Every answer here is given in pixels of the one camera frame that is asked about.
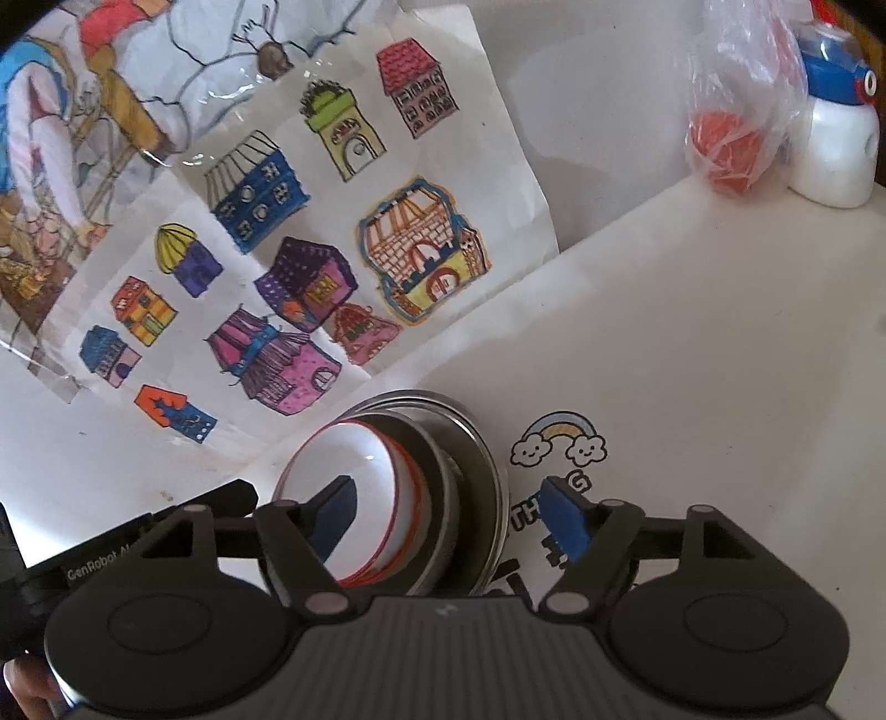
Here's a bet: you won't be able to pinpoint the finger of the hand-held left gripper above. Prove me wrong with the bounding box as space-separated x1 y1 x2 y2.
147 480 259 528

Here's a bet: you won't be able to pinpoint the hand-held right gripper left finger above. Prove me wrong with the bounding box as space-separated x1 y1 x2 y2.
73 474 361 617

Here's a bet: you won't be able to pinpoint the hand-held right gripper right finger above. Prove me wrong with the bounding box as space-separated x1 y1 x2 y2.
538 476 768 617

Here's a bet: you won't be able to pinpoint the steel bowl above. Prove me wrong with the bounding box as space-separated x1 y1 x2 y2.
339 410 459 596

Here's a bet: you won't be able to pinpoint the person's left hand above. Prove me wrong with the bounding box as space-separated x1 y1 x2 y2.
3 656 68 720

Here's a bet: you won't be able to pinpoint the white printed tablecloth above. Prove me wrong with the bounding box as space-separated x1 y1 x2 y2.
242 173 886 720

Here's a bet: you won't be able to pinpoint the colourful houses drawing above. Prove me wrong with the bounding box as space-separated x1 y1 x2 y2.
0 6 562 461

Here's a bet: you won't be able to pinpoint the clear plastic bag red contents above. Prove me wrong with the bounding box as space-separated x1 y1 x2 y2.
682 0 811 199

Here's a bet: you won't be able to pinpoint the boy with fan drawing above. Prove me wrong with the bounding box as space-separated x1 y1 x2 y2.
0 0 416 389

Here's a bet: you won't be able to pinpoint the white water bottle blue lid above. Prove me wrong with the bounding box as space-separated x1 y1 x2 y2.
785 3 884 207

